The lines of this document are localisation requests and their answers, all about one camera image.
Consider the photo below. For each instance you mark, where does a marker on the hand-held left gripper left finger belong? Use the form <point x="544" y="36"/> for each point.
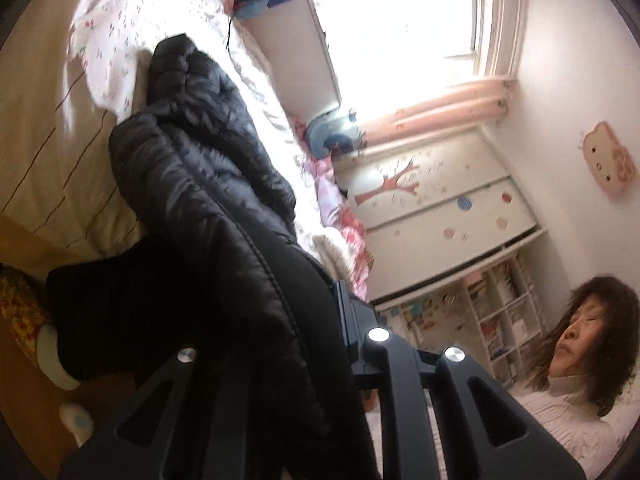
<point x="186" y="375"/>

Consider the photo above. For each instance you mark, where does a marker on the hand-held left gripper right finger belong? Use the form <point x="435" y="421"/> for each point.
<point x="395" y="385"/>

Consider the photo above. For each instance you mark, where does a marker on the black puffer jacket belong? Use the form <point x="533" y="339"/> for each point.
<point x="200" y="185"/>

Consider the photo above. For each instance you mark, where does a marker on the person's black trouser leg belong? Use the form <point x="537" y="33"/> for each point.
<point x="110" y="320"/>

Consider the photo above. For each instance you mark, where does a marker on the cream rounded object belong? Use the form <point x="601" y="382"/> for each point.
<point x="76" y="424"/>

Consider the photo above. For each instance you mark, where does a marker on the white bookshelf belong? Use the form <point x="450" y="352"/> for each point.
<point x="500" y="310"/>

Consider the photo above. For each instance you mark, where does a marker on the person's white sock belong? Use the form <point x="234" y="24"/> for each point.
<point x="55" y="362"/>

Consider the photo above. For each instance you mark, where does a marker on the cream blanket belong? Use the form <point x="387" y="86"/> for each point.
<point x="332" y="250"/>

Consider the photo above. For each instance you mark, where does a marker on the pink floral pillow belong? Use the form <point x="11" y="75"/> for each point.
<point x="345" y="225"/>

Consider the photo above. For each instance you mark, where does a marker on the person's white knit sweater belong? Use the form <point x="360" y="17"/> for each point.
<point x="565" y="420"/>

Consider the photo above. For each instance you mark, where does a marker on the white wardrobe with tree sticker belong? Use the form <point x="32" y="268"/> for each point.
<point x="450" y="220"/>

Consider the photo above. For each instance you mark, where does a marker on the yellow floral slipper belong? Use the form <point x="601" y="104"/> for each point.
<point x="17" y="310"/>

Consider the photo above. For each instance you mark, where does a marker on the person's head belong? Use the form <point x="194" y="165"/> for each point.
<point x="585" y="330"/>

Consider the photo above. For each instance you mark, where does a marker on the bed with beige sheet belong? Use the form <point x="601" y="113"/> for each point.
<point x="50" y="170"/>

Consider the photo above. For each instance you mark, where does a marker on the cherry print bed sheet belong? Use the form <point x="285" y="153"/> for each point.
<point x="115" y="50"/>

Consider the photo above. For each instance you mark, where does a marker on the window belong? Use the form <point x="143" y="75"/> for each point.
<point x="400" y="35"/>

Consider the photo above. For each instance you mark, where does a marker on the cat face wall decoration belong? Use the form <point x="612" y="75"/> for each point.
<point x="607" y="160"/>

